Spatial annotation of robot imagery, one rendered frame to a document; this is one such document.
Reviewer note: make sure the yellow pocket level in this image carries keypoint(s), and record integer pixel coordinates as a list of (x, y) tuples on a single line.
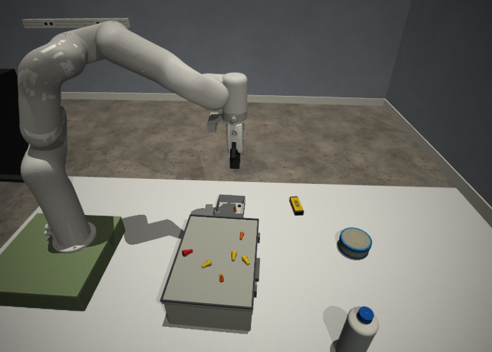
[(296, 206)]

